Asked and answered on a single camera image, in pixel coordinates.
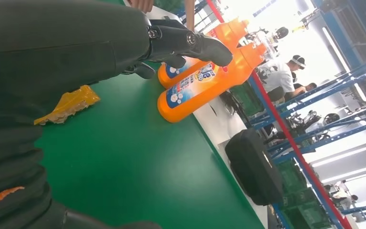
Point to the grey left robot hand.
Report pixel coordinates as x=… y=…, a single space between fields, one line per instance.
x=60 y=47

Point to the orange detergent bottle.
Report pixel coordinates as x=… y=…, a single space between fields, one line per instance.
x=198 y=91
x=227 y=33

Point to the yellow wrapped flat cardboard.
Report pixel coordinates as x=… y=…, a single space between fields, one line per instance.
x=72 y=104

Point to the person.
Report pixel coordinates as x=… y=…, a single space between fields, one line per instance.
x=309 y=87
x=277 y=79
x=142 y=4
x=341 y=196

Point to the green table mat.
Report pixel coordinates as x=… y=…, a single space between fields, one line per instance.
x=123 y=158

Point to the white table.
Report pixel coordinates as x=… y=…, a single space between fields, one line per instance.
x=221 y=126

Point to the green plastic crate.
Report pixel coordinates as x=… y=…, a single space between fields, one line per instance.
x=249 y=98
x=306 y=211
x=292 y=177

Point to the black carrying case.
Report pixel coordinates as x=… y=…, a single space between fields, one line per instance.
x=252 y=167

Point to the red barrier tape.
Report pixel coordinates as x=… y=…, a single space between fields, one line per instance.
x=297 y=148

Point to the white humanoid robot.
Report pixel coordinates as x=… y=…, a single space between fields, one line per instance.
x=309 y=124

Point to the blue metal rack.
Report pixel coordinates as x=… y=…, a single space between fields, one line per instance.
x=341 y=41

